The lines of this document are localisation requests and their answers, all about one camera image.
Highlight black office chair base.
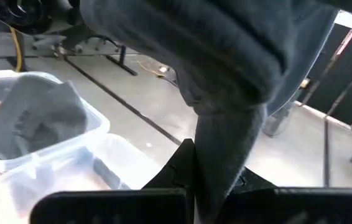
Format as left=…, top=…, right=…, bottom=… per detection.
left=32, top=23, right=127, bottom=54

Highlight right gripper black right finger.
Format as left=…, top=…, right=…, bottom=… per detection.
left=222, top=167, right=352, bottom=224

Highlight black metal stand foot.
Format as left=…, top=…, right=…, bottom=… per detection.
left=106, top=45, right=139, bottom=77

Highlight yellow hanging cable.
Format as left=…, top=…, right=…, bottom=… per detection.
left=9, top=27, right=24, bottom=73

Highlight clear plastic bin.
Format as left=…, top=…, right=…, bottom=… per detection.
left=0, top=133, right=164, bottom=224
left=0, top=70, right=111, bottom=174

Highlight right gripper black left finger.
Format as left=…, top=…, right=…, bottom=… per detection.
left=29, top=138, right=196, bottom=224

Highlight towels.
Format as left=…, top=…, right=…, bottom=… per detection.
left=0, top=74, right=88, bottom=161
left=79, top=0, right=340, bottom=224

